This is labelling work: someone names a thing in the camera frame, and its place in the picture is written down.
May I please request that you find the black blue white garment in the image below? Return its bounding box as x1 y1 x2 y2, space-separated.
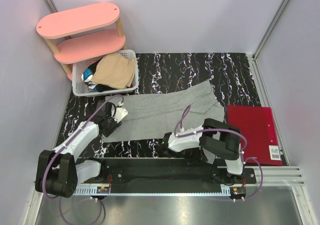
80 61 112 93

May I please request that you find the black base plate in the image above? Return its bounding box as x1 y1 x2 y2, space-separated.
85 158 257 196

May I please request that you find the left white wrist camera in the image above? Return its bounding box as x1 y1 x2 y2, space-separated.
113 106 128 123

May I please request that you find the pink three-tier shelf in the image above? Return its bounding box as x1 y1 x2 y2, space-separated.
36 2 127 79

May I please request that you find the grey t shirt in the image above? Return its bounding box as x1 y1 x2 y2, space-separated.
103 81 225 143

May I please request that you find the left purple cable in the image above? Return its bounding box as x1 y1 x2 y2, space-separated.
41 94 125 224

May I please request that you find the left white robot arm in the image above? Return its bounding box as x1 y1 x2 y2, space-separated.
35 102 128 199

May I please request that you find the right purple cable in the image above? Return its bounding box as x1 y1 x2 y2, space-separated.
173 104 264 202

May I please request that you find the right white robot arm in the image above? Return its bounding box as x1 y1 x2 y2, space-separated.
160 118 248 184

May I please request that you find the beige t shirt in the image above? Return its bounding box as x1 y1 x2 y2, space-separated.
90 52 136 89

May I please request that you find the red folded t shirt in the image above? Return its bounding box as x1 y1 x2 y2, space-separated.
226 105 283 166

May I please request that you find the white plastic basket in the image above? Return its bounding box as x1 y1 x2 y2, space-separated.
72 55 139 97

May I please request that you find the purple cable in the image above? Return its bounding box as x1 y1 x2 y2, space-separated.
41 94 125 224
173 104 264 202

